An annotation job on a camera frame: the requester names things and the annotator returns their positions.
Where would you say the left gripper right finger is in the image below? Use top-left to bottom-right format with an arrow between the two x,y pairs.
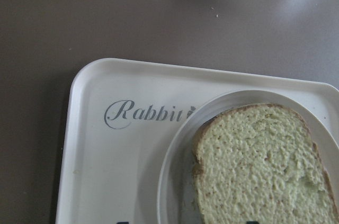
246,221 -> 259,224

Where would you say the white round plate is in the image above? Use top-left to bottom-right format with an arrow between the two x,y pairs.
157,89 -> 338,223

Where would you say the bread slice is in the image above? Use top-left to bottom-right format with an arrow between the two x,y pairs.
193,104 -> 338,223

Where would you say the cream rabbit serving tray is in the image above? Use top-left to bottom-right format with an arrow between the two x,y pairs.
56,58 -> 338,223

